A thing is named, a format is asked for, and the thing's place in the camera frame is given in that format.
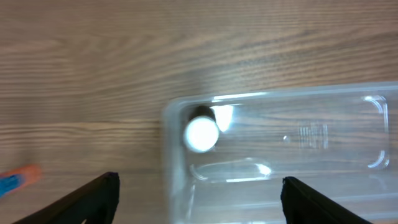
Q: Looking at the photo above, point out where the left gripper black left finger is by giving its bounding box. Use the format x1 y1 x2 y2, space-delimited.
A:
15 172 120 224

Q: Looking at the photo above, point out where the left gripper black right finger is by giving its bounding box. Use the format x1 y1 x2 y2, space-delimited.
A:
280 177 371 224

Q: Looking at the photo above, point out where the orange Redoxon tube white cap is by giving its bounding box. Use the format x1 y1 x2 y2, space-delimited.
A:
1 165 42 197

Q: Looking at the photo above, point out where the dark bottle white cap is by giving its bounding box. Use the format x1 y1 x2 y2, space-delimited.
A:
183 105 220 154

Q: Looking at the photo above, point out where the clear plastic container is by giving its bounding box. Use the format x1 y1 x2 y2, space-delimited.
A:
162 82 397 223

